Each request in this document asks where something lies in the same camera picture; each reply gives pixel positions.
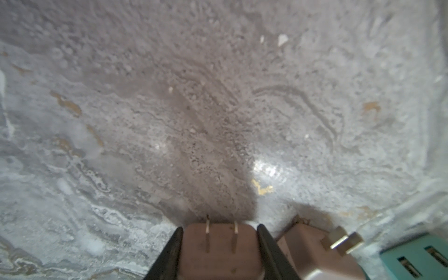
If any teal plug lower centre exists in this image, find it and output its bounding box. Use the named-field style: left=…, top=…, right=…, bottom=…
left=380, top=234, right=448, bottom=280

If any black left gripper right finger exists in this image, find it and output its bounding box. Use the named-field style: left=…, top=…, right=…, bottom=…
left=257, top=224, right=300, bottom=280

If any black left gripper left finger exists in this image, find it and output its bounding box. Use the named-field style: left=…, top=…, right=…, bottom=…
left=143, top=227, right=184, bottom=280

